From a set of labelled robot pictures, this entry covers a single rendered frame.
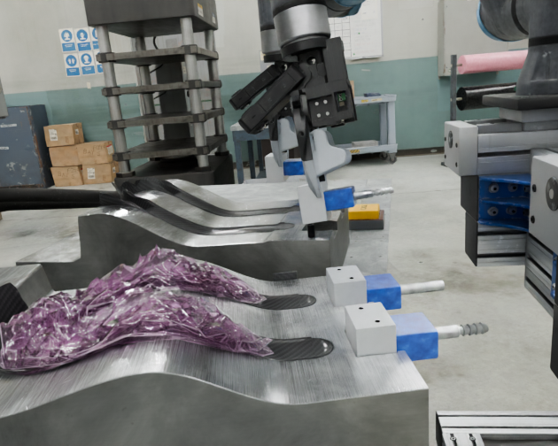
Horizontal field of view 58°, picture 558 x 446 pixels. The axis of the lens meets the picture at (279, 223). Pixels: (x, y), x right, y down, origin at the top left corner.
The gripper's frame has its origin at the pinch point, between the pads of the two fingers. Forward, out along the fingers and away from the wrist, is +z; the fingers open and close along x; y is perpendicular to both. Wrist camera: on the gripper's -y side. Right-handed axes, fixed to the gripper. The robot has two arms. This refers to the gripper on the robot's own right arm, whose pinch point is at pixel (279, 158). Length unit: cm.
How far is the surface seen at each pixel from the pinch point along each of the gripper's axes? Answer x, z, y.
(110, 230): -36.0, 4.1, -18.0
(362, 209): 0.7, 11.3, 16.1
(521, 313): 129, 95, 76
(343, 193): -31.1, 0.9, 15.9
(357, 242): -9.9, 15.1, 15.7
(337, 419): -66, 11, 18
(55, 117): 543, 1, -448
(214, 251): -36.0, 7.6, -2.1
